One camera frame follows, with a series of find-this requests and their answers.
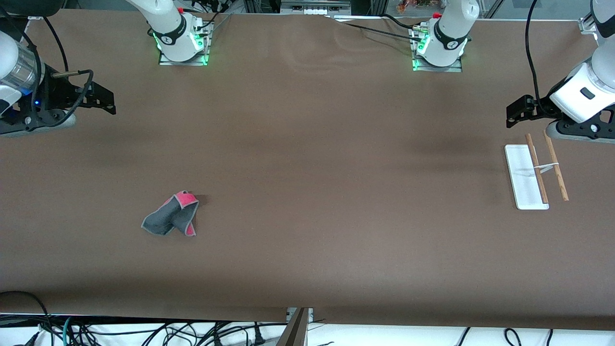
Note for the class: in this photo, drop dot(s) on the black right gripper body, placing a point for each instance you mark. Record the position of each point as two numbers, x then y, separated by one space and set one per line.
54 94

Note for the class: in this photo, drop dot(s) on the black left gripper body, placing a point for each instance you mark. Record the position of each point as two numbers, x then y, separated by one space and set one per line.
536 107

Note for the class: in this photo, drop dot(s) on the grey towel with pink trim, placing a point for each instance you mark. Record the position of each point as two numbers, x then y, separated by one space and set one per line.
166 218

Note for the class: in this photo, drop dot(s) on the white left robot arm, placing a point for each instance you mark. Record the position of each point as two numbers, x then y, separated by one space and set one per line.
584 91

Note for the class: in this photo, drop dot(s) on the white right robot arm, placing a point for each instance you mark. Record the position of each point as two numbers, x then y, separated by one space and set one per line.
168 24

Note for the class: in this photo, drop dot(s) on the white rack with wooden rods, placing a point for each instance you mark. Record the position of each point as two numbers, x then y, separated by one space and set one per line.
523 178

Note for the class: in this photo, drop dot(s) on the colourful packet behind table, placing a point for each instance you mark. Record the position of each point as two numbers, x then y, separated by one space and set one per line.
413 5

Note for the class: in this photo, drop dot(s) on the white power strip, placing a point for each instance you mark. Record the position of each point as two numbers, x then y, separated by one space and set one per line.
314 10

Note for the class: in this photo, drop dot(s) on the large table cover sheet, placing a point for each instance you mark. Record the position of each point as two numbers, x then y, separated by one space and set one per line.
307 240

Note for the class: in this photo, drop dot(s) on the aluminium table support beam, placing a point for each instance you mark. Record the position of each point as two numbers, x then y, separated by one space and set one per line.
295 331

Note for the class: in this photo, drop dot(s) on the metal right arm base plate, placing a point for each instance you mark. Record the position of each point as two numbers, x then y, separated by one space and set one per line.
183 61

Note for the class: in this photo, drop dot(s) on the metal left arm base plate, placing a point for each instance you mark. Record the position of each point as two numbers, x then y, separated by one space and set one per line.
437 68

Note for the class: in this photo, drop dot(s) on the metal table corner bracket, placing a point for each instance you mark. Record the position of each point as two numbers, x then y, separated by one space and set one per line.
588 25

